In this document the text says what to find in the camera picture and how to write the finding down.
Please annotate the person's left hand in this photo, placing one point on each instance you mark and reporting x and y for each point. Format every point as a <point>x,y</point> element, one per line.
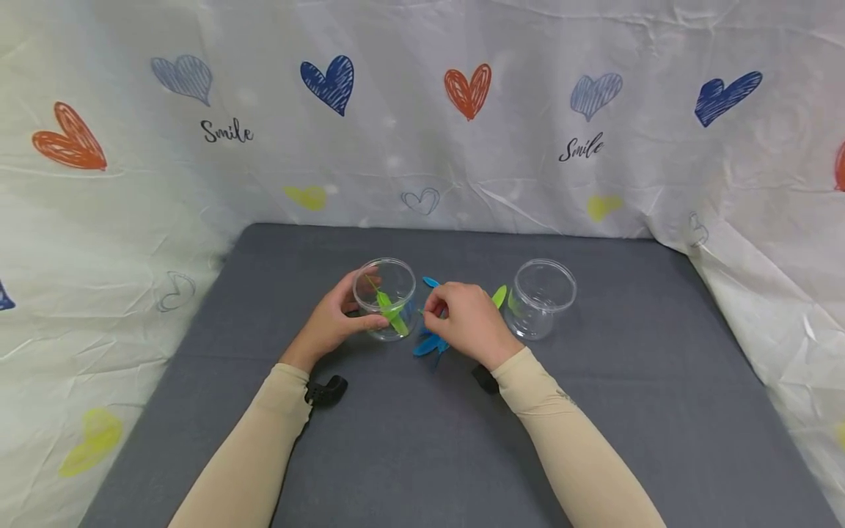
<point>327,326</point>

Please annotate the person's right hand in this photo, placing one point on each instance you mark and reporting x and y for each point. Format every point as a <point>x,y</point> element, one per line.
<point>472,323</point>

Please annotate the person's left index finger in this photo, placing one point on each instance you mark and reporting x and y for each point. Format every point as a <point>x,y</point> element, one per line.
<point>350,281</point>

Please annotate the person's right fingers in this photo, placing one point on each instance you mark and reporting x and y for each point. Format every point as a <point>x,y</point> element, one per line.
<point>441,295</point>

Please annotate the person's left thumb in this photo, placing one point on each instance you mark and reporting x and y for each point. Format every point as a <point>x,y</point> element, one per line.
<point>371,322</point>

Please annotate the person's right thumb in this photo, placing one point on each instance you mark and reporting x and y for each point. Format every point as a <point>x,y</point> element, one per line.
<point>434,321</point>

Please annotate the clear plastic cup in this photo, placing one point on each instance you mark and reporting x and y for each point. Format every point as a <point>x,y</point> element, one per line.
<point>389,293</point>
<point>541,297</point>

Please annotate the person's left forearm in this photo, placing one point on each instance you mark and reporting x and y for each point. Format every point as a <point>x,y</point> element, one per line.
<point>254,455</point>

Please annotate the person's right forearm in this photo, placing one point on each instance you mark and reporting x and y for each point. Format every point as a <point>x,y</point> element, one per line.
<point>574,447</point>

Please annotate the blue plastic leaf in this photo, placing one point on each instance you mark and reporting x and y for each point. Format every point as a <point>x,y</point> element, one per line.
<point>428,345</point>
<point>430,281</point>

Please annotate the green plastic leaf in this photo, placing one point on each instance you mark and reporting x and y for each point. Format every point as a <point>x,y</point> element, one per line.
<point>393,315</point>
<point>500,296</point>

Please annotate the black wrist band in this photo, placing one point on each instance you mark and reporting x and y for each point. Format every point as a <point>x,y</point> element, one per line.
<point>327,391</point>
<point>485,380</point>

